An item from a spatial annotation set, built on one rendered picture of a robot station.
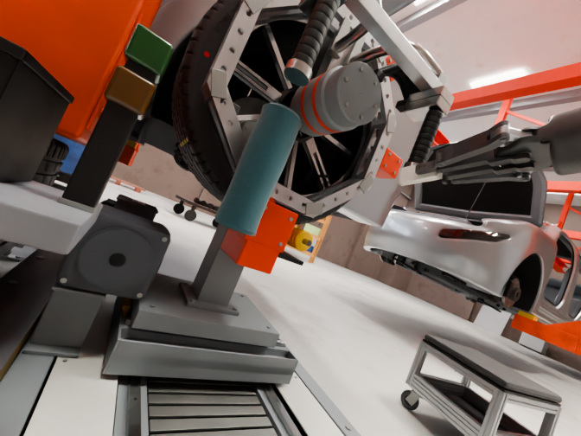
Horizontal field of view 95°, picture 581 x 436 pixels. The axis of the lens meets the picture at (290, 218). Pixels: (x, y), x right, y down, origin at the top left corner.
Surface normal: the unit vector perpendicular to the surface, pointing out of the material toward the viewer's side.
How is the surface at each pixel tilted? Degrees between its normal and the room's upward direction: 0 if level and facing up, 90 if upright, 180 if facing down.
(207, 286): 90
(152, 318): 90
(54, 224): 90
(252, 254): 90
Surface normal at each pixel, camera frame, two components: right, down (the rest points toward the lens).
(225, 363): 0.49, 0.15
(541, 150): -0.22, 0.94
